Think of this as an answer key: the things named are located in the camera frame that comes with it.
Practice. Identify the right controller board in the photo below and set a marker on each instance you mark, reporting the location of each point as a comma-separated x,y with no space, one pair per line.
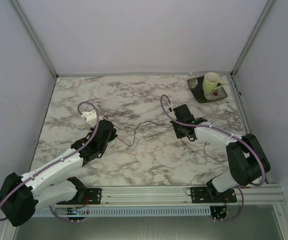
218,213

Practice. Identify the light green mug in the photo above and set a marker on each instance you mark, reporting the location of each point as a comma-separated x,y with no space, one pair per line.
211,82

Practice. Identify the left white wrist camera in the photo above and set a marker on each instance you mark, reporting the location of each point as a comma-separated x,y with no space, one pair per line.
90,117

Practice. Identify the aluminium front rail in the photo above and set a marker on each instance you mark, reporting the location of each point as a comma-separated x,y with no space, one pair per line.
144,193

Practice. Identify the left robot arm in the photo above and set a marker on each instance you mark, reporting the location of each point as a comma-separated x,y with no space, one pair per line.
22,195

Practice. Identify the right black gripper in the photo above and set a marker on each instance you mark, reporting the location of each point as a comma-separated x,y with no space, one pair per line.
178,134

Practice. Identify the controller board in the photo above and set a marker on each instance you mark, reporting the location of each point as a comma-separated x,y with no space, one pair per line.
76,215
218,213

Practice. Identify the dark floral square plate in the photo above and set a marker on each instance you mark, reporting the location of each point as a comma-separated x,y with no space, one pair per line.
196,87

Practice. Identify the right aluminium corner post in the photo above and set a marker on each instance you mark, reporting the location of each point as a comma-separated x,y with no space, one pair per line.
268,7

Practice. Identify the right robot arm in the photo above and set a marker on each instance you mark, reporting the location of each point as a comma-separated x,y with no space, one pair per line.
246,159

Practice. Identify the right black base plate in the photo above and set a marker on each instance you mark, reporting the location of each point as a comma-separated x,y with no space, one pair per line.
204,194

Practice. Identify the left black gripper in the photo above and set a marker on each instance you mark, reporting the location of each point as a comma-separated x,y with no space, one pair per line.
112,136

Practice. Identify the aluminium corner post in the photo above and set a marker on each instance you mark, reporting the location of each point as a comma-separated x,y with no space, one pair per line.
34,37
268,7

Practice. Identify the grey slotted cable duct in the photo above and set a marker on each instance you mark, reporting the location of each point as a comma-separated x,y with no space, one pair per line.
148,211

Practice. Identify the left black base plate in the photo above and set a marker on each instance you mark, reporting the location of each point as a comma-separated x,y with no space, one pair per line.
91,196

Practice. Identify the left aluminium corner post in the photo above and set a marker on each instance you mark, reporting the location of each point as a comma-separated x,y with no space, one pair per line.
34,37

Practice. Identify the left controller board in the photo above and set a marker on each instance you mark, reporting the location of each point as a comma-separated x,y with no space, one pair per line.
76,215

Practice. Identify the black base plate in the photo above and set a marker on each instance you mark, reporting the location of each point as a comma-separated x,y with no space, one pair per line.
204,194
91,196

